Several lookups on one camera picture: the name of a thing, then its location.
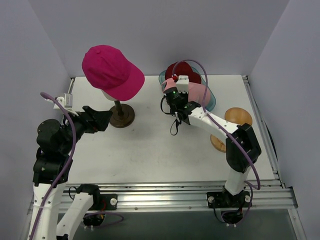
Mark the light pink cap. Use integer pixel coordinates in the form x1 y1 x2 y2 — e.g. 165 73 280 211
160 78 215 111

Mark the dark red cap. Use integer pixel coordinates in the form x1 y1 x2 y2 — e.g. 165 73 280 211
164 61 202 84

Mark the magenta baseball cap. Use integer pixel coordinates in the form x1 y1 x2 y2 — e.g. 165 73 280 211
81 45 145 101

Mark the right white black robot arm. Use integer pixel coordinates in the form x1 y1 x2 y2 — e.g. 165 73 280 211
162 87 262 207

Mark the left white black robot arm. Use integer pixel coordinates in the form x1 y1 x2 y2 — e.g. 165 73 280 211
28 106 113 240

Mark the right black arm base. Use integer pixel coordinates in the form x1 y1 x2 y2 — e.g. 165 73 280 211
206 190 252 226

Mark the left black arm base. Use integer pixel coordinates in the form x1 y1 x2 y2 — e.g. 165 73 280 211
83 193 118 227

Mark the dark round mannequin stand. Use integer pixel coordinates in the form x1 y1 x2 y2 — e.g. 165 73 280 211
109 100 135 128

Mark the cream fabric mannequin head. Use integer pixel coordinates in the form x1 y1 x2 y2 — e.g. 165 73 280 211
102 91 117 102

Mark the teal transparent plastic tray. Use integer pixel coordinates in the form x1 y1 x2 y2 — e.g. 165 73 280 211
158 63 216 112

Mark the wooden egg-shaped hat stand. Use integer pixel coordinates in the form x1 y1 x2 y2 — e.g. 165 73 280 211
210 107 253 153

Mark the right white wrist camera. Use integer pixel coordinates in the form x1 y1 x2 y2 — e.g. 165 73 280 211
176 75 189 94

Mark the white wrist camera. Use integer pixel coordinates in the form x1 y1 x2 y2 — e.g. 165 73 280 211
53 93 76 114
176 75 189 94

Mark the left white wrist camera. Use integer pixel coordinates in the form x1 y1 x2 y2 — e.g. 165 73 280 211
53 93 76 114

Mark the aluminium front rail frame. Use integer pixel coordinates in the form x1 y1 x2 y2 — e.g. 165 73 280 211
22 74 308 240

